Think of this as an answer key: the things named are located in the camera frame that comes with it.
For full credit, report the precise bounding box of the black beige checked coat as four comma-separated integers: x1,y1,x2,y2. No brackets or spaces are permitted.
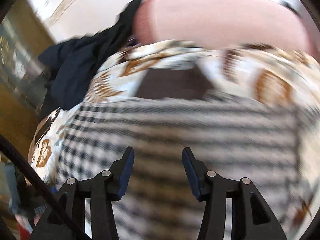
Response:
53,65,311,240

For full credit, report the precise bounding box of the black garment pile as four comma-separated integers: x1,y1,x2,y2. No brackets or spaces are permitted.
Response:
37,0,143,120

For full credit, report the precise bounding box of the leaf pattern beige blanket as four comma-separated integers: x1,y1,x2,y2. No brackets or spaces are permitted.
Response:
31,40,319,239

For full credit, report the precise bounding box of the wooden glass wardrobe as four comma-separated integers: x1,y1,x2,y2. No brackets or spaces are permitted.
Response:
1,0,54,157

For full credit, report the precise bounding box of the pink quilted headboard cushion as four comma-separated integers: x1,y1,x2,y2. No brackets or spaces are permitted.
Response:
133,0,312,53

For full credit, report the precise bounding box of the small black object on headboard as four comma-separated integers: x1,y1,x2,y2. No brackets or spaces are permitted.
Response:
280,1,300,17

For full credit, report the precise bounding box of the black cable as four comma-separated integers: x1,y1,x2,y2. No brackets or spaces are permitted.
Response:
0,133,91,240

